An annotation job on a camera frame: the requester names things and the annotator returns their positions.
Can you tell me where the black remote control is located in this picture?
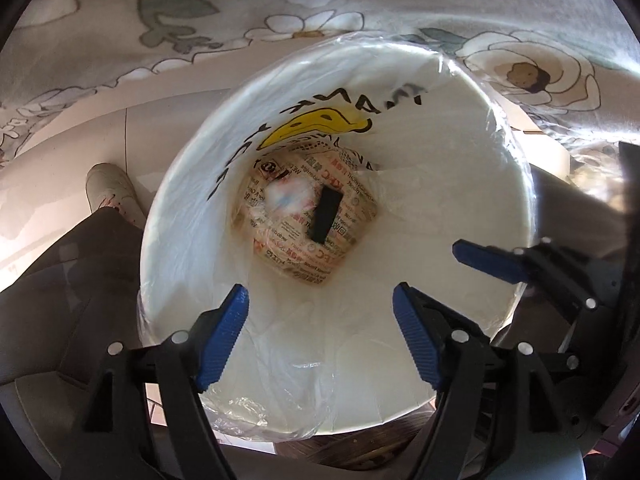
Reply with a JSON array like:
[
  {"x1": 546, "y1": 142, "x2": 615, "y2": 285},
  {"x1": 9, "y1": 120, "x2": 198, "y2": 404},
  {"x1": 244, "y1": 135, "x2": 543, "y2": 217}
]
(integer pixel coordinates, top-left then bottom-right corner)
[{"x1": 307, "y1": 185, "x2": 344, "y2": 245}]

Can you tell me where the white red medicine box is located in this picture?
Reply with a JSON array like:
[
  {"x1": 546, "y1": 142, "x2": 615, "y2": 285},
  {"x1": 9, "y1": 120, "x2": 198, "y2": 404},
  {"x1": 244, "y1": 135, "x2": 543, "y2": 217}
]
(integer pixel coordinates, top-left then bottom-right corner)
[{"x1": 264, "y1": 174, "x2": 318, "y2": 221}]

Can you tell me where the white trash bin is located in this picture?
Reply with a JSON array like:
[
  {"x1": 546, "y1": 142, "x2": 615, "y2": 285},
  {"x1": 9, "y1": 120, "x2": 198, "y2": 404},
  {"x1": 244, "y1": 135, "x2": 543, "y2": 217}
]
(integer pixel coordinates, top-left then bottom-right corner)
[{"x1": 136, "y1": 31, "x2": 534, "y2": 441}]

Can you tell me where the white shoe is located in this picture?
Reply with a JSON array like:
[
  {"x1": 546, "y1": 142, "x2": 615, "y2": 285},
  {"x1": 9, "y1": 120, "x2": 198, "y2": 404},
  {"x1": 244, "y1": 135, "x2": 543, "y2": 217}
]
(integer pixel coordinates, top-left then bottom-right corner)
[{"x1": 85, "y1": 162, "x2": 146, "y2": 229}]

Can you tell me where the printed paper trash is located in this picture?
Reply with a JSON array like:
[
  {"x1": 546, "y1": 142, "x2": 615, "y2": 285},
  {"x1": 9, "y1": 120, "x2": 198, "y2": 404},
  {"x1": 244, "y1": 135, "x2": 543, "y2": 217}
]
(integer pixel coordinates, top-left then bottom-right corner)
[{"x1": 233, "y1": 141, "x2": 378, "y2": 285}]

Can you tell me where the floral bed quilt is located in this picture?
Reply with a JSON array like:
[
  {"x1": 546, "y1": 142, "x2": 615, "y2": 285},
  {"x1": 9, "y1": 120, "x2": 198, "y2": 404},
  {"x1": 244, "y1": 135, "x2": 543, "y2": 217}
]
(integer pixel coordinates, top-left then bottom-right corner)
[{"x1": 1, "y1": 0, "x2": 639, "y2": 162}]

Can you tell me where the grey trousers leg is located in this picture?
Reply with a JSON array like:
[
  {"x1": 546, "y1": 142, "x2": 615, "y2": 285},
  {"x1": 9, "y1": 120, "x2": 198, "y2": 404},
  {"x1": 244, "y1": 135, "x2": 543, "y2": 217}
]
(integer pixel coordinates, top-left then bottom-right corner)
[{"x1": 0, "y1": 206, "x2": 151, "y2": 480}]

